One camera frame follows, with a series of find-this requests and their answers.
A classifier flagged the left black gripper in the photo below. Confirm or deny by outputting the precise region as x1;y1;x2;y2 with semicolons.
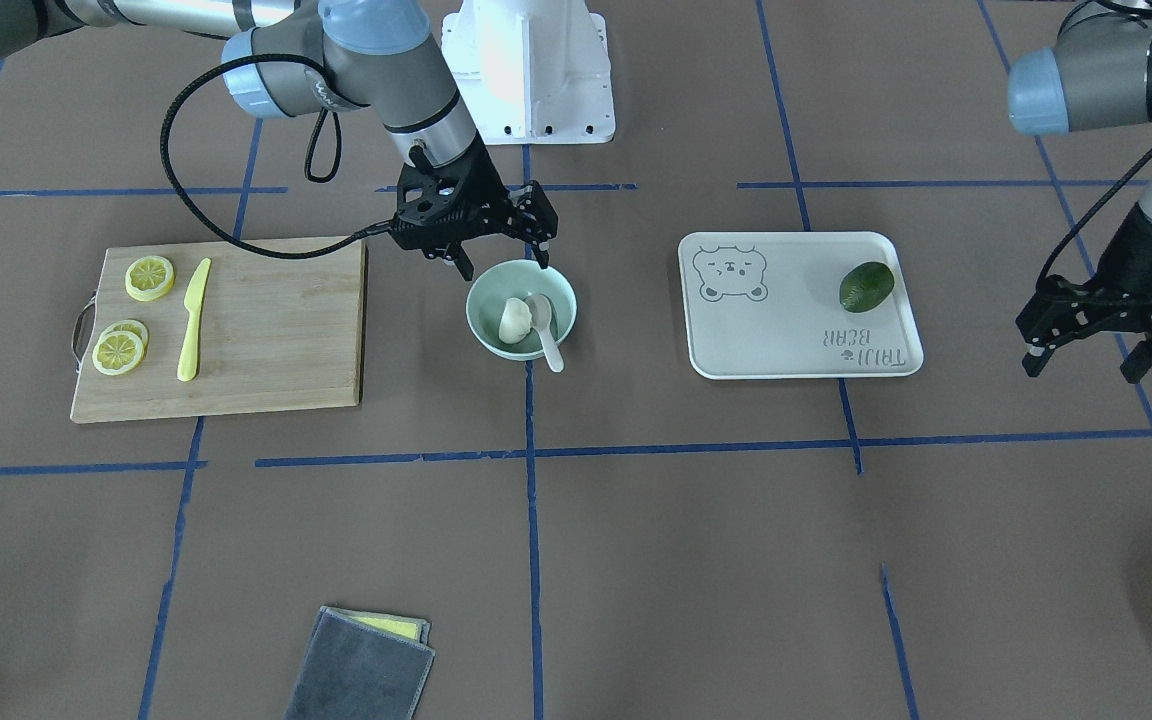
1016;209;1152;384

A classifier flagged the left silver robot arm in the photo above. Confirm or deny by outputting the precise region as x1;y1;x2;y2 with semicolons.
1007;1;1152;382

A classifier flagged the lemon slice lower front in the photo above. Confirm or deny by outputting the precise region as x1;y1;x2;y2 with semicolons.
91;331;146;376

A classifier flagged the lemon slice lower back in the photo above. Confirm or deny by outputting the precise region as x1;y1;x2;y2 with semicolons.
99;319;150;346

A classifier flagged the white spoon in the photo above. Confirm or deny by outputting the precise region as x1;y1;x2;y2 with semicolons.
524;293;564;373

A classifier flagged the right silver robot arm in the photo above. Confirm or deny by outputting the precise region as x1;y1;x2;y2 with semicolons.
0;1;558;281

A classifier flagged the wooden cutting board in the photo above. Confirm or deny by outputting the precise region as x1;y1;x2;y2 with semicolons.
70;237;366;424

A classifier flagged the yellow plastic knife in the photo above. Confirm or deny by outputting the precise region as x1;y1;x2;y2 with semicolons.
175;258;212;382

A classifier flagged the lemon slice top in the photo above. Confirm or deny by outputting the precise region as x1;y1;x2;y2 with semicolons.
124;255;177;302

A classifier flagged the mint green bowl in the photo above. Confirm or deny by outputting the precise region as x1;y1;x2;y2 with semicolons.
467;259;577;361

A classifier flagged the lemon slice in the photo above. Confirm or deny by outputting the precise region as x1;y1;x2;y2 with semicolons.
99;319;150;346
91;331;146;376
124;255;177;302

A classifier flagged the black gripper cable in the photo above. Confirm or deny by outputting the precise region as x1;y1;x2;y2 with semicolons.
159;53;397;262

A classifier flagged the cream bear tray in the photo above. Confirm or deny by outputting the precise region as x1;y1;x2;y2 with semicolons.
677;232;925;381

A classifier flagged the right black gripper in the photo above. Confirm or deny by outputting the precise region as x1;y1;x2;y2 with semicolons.
391;136;559;282

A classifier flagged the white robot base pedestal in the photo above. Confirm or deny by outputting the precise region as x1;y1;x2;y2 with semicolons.
435;1;617;146

